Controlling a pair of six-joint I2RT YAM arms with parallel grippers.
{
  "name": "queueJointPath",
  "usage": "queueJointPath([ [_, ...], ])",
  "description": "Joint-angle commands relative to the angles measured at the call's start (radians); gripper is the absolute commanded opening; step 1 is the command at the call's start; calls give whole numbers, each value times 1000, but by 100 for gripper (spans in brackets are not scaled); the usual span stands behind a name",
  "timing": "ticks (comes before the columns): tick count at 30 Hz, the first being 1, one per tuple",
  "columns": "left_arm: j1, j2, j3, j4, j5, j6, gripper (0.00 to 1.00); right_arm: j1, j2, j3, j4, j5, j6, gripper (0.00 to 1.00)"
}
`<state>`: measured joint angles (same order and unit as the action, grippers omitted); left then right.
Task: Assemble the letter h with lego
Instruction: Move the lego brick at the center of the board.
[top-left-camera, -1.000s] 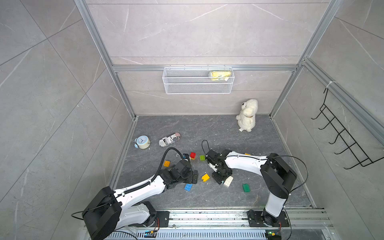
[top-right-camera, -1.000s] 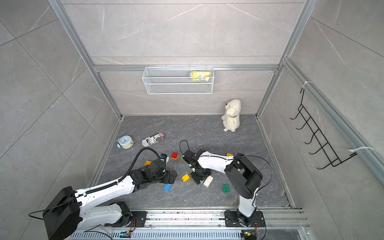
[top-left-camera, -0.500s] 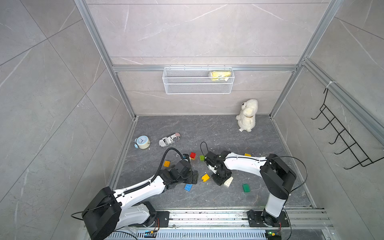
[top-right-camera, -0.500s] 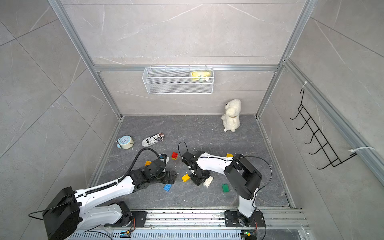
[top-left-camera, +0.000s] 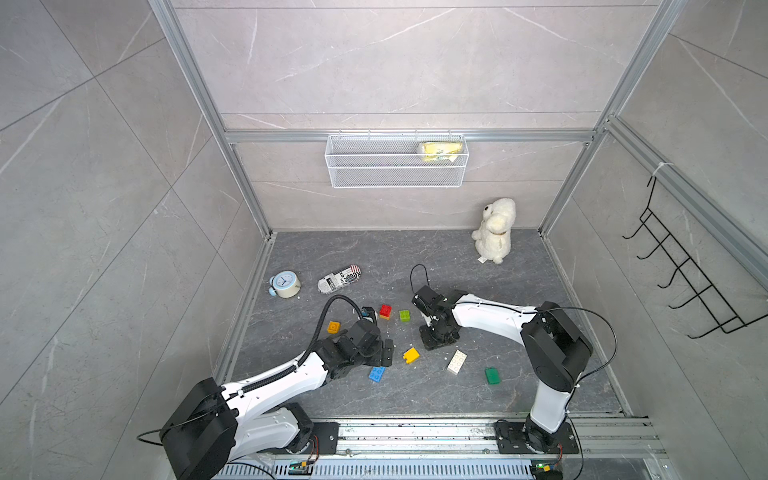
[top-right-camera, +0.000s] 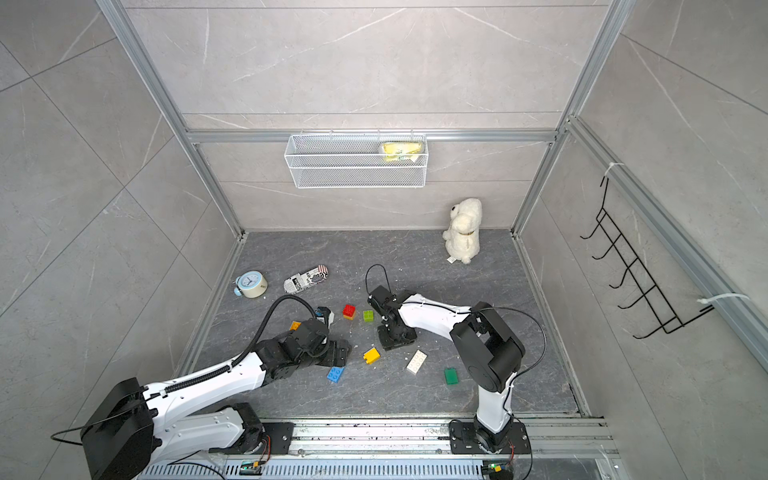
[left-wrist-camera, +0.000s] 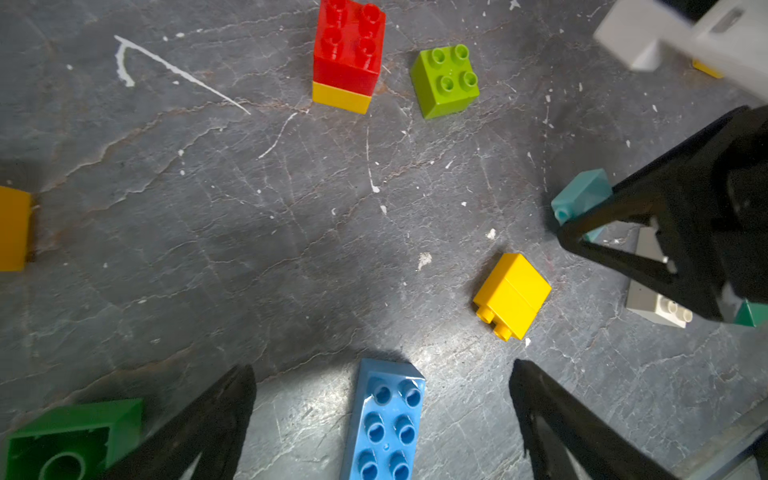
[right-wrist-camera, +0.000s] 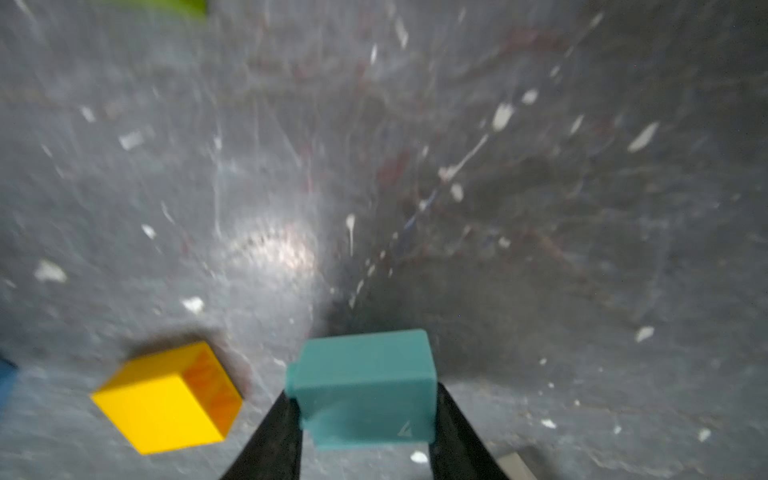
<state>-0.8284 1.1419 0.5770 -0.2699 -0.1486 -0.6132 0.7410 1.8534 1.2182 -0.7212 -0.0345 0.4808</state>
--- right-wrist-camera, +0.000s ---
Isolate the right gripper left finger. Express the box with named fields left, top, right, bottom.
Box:
left=221, top=392, right=303, bottom=480

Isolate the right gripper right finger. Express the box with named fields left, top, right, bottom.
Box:
left=429, top=383, right=508, bottom=480

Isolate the cyan lego brick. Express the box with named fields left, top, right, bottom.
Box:
left=284, top=329, right=438, bottom=450

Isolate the blue long lego brick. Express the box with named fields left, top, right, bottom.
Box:
left=0, top=358, right=18, bottom=410

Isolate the light green lego brick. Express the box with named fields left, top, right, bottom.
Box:
left=116, top=0, right=208, bottom=18

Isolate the white long lego brick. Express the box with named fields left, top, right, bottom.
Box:
left=496, top=452, right=537, bottom=480

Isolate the yellow stepped lego brick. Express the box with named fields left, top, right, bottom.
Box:
left=90, top=341, right=243, bottom=455

